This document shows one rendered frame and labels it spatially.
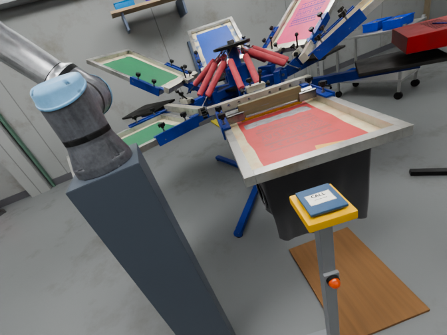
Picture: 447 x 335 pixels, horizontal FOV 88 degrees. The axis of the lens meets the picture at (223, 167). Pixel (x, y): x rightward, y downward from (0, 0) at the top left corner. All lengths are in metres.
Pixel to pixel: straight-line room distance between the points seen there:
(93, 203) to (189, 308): 0.54
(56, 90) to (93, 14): 3.88
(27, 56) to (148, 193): 0.45
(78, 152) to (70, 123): 0.07
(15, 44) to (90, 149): 0.32
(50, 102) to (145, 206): 0.32
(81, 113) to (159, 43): 3.88
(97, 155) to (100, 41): 3.86
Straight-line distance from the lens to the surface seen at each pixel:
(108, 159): 0.64
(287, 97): 1.37
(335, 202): 0.66
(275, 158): 0.91
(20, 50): 0.81
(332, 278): 0.88
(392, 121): 1.02
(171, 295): 0.92
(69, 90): 0.63
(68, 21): 4.50
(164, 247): 0.76
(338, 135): 1.02
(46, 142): 4.77
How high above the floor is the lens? 1.41
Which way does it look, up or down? 29 degrees down
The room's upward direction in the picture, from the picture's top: 18 degrees counter-clockwise
